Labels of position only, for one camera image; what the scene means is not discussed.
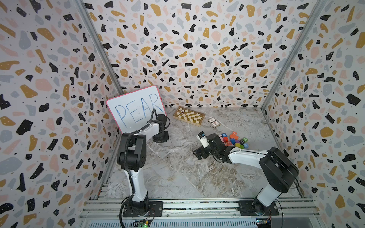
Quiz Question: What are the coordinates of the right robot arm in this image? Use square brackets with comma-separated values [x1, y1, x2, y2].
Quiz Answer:
[193, 132, 299, 216]

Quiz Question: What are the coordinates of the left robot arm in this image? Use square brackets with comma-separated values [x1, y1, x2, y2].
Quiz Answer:
[117, 114, 169, 217]

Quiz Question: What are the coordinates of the orange A block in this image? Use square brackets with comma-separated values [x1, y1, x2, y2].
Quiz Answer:
[230, 132, 239, 140]

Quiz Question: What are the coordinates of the playing card box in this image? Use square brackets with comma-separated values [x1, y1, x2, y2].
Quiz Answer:
[208, 117, 220, 128]

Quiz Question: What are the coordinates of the wooden chess board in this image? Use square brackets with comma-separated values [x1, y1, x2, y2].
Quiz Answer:
[173, 106, 205, 126]

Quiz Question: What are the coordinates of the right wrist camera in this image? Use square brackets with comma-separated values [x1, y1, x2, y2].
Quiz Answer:
[197, 132, 209, 149]

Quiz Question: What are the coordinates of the white board pink frame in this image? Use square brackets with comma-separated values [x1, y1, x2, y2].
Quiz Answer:
[106, 85, 166, 133]

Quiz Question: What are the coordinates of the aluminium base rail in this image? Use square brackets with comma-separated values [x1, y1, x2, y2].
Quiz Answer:
[79, 198, 325, 228]

